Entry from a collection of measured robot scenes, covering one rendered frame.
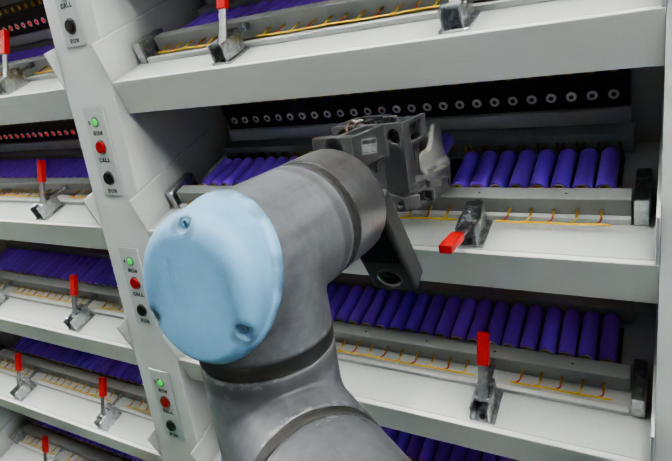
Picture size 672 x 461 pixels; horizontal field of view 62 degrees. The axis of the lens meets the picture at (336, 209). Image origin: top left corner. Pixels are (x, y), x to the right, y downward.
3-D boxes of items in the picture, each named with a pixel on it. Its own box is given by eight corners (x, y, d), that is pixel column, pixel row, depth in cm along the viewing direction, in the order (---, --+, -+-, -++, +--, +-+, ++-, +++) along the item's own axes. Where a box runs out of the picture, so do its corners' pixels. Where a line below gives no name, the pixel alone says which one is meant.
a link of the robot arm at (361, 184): (369, 282, 40) (262, 271, 45) (397, 256, 44) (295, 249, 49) (353, 159, 37) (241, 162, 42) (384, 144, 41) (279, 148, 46)
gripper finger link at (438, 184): (463, 164, 56) (424, 189, 49) (464, 179, 56) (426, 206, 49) (419, 164, 58) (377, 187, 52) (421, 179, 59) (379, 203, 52)
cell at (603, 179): (621, 162, 57) (616, 200, 53) (601, 162, 58) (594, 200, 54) (620, 146, 56) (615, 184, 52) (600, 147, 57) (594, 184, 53)
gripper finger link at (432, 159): (464, 113, 59) (427, 130, 52) (468, 167, 61) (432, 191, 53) (437, 114, 61) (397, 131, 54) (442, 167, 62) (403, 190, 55)
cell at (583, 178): (599, 162, 58) (592, 200, 54) (580, 162, 59) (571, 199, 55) (598, 147, 57) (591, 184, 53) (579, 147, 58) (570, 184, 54)
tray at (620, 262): (658, 304, 48) (660, 217, 43) (161, 255, 79) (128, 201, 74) (664, 170, 61) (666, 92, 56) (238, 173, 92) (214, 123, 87)
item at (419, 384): (653, 494, 53) (655, 407, 46) (190, 378, 84) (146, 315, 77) (659, 332, 67) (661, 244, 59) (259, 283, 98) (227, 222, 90)
